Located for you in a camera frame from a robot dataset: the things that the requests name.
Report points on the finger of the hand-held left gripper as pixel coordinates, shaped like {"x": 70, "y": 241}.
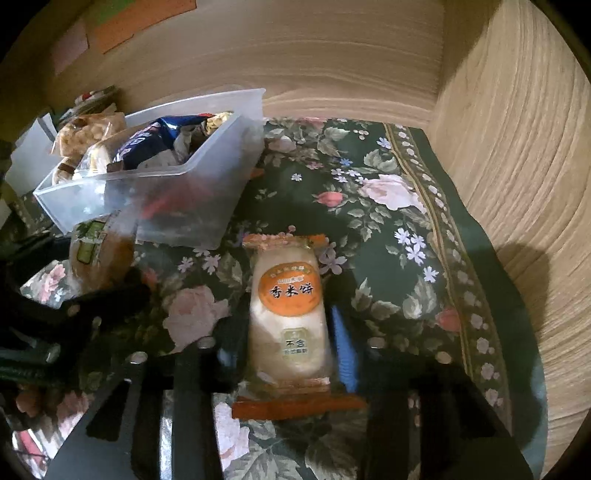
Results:
{"x": 106, "y": 302}

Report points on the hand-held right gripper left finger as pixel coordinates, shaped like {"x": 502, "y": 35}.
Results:
{"x": 184, "y": 406}

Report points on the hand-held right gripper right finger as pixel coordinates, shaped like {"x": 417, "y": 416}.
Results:
{"x": 344, "y": 344}

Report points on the orange puffs packet green label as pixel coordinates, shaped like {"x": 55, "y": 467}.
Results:
{"x": 99, "y": 251}

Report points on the orange label rice cracker packet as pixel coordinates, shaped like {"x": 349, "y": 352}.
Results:
{"x": 288, "y": 318}

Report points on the red snack packet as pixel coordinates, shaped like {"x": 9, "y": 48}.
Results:
{"x": 157, "y": 205}

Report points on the clear plastic container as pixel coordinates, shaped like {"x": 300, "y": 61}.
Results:
{"x": 184, "y": 203}

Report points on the peanut brittle packet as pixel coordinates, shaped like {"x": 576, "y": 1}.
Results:
{"x": 99, "y": 157}
{"x": 87, "y": 131}

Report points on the blue snack packet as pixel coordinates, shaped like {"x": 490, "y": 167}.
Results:
{"x": 147, "y": 138}

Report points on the brown cracker packet green edge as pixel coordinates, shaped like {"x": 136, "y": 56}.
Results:
{"x": 218, "y": 121}

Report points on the floral tablecloth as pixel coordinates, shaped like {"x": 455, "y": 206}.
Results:
{"x": 383, "y": 230}

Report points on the stack of white papers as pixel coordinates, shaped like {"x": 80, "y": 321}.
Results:
{"x": 27, "y": 152}

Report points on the stack of small books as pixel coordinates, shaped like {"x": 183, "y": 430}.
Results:
{"x": 92, "y": 101}

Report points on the pink sticky note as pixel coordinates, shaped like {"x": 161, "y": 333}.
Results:
{"x": 69, "y": 48}

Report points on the orange sticky note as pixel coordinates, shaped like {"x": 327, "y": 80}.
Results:
{"x": 138, "y": 25}

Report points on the green sticky note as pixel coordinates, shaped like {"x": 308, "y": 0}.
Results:
{"x": 99, "y": 11}

